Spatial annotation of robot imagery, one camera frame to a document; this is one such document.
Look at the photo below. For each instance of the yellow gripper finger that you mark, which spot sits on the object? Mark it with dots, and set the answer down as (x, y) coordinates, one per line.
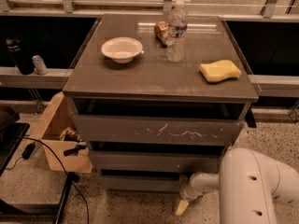
(181, 207)

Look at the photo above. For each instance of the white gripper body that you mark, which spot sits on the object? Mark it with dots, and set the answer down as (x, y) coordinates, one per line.
(188, 192)

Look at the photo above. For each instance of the grey bottom drawer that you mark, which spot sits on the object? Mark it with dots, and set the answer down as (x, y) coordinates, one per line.
(140, 183)

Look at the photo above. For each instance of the grey drawer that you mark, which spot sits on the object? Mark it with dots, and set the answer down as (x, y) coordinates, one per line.
(154, 162)
(140, 183)
(208, 132)

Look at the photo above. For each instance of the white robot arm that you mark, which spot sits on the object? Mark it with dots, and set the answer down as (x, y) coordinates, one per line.
(249, 184)

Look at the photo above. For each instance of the grey middle drawer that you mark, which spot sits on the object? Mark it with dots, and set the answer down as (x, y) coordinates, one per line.
(154, 162)

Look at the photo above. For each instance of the grey drawer cabinet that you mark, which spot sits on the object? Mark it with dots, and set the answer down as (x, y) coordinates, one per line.
(151, 86)

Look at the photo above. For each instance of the grey top drawer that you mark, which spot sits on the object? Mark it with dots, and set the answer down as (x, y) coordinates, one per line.
(208, 132)

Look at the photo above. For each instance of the yellow sponge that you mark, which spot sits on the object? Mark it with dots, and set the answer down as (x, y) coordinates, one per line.
(219, 71)

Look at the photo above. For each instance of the clear plastic water bottle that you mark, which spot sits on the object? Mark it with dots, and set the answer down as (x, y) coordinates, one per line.
(177, 31)

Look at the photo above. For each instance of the cardboard box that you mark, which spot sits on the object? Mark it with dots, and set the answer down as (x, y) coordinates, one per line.
(49, 129)

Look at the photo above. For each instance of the white bowl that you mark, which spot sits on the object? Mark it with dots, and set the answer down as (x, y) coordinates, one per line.
(121, 49)

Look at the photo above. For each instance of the brown wrapped snack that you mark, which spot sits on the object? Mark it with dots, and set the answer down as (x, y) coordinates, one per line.
(161, 31)

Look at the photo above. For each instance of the silver soda can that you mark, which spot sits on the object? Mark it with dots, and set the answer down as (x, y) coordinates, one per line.
(39, 64)

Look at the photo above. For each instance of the black tumbler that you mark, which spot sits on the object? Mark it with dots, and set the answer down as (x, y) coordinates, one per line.
(19, 56)

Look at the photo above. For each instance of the black cart frame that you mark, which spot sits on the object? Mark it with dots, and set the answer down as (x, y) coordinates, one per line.
(17, 184)

